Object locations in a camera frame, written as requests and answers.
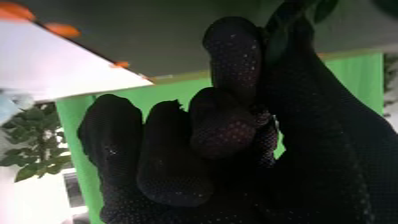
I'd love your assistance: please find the white sheet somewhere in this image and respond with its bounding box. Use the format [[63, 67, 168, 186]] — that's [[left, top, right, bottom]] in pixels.
[[0, 18, 156, 103]]

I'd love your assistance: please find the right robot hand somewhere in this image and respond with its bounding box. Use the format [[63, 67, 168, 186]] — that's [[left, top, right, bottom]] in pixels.
[[76, 7, 398, 224]]

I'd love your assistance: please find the dark mat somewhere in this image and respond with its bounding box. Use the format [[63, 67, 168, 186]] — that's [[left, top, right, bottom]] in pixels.
[[15, 0, 398, 80]]

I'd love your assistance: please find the green potted plant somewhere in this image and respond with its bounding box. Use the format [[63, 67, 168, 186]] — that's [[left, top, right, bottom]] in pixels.
[[0, 102, 74, 184]]

